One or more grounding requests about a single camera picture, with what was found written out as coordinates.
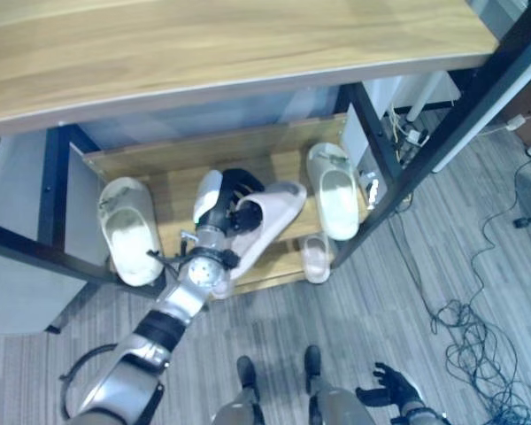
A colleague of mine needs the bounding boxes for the small pink slipper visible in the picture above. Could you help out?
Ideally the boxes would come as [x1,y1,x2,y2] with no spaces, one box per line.
[299,234,334,284]

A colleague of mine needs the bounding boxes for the robot left leg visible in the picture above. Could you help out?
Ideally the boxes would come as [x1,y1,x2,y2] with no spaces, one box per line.
[212,354,267,425]

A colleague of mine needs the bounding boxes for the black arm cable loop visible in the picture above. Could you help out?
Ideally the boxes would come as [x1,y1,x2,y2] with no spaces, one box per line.
[58,343,121,421]

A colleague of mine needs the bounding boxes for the white table leg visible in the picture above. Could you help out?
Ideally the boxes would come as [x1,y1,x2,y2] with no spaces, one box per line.
[406,73,446,123]

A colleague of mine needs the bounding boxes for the large pink slipper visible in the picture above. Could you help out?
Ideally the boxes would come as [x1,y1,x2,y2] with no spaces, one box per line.
[210,180,309,300]

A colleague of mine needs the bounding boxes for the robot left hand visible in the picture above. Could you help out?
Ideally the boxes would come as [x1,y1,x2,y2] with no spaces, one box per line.
[193,167,267,235]

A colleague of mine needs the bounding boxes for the wooden rack board, lowest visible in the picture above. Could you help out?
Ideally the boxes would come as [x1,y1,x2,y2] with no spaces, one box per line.
[220,234,338,298]

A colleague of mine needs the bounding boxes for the robot leg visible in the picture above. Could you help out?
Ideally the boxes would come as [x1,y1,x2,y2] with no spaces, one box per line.
[304,344,375,425]
[212,354,267,425]

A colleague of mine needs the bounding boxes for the pale green slipper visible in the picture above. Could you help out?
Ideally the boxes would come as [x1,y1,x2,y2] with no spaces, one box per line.
[305,142,362,242]
[97,176,165,287]

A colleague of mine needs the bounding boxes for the small silver white object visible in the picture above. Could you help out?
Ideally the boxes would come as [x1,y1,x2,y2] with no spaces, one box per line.
[365,171,381,210]

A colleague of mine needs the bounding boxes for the tangled black floor cables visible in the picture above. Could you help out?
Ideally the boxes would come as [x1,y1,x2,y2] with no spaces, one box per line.
[427,298,531,425]

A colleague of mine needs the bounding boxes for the wooden rack board, medium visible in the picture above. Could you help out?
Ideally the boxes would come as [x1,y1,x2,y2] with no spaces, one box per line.
[108,150,373,272]

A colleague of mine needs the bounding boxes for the long black floor cable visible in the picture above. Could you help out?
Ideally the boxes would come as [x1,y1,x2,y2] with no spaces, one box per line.
[466,150,531,311]

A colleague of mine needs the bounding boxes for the wooden rack board, widest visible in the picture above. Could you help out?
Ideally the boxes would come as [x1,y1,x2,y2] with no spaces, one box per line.
[0,0,501,140]

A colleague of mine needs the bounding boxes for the wooden rack board, narrow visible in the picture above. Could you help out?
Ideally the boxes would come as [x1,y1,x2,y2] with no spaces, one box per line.
[81,112,351,182]

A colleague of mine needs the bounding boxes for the white cabinet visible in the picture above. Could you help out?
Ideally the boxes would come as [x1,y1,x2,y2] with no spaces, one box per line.
[0,127,112,336]

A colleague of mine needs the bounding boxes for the robot right leg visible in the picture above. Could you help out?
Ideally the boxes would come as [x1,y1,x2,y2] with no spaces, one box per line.
[304,344,375,425]

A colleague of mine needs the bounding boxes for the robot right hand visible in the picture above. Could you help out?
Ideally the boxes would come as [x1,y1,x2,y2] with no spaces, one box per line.
[355,361,422,415]

